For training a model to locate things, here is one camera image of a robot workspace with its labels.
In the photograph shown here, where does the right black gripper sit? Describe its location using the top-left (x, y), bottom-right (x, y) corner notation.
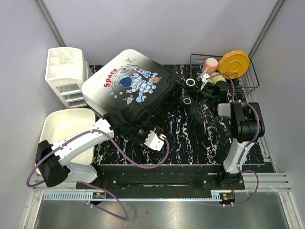
top-left (185, 81), bottom-right (217, 103)

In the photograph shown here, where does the black white space suitcase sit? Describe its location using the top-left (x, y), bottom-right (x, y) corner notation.
top-left (81, 49), bottom-right (196, 118)

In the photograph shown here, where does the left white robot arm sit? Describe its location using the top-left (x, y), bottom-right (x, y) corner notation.
top-left (35, 110), bottom-right (144, 189)

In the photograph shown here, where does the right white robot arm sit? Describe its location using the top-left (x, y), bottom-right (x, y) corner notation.
top-left (195, 81), bottom-right (265, 189)

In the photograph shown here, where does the green ceramic mug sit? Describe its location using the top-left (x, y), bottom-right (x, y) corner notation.
top-left (208, 72), bottom-right (226, 85)

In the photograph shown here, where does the pink plastic cup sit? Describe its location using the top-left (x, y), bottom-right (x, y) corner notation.
top-left (202, 58), bottom-right (218, 75)

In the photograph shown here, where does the yellow round plate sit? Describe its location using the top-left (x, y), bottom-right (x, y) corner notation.
top-left (217, 50), bottom-right (250, 79)

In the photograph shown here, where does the white plastic basin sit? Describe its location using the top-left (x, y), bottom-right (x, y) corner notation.
top-left (35, 108), bottom-right (97, 175)

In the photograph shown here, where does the white drawer organizer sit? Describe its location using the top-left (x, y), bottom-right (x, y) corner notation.
top-left (45, 47), bottom-right (92, 109)

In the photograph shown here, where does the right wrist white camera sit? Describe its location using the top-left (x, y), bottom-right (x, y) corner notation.
top-left (197, 73), bottom-right (210, 91)

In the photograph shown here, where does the wrist white camera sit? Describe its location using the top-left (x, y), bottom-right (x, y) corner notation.
top-left (197, 73), bottom-right (210, 91)
top-left (144, 131), bottom-right (166, 151)

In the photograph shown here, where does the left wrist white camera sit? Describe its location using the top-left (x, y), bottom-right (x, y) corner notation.
top-left (144, 131), bottom-right (166, 151)

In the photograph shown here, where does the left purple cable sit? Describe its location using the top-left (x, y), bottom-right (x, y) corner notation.
top-left (26, 129), bottom-right (170, 220)

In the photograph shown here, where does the purple cable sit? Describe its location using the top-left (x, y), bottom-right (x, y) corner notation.
top-left (207, 72), bottom-right (261, 206)
top-left (26, 129), bottom-right (170, 220)

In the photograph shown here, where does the black wire dish rack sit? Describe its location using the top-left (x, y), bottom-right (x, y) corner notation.
top-left (190, 50), bottom-right (260, 95)

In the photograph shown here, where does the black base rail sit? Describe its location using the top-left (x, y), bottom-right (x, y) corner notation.
top-left (89, 165), bottom-right (245, 191)

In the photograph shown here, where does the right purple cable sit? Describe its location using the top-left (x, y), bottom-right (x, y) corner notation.
top-left (207, 72), bottom-right (261, 206)

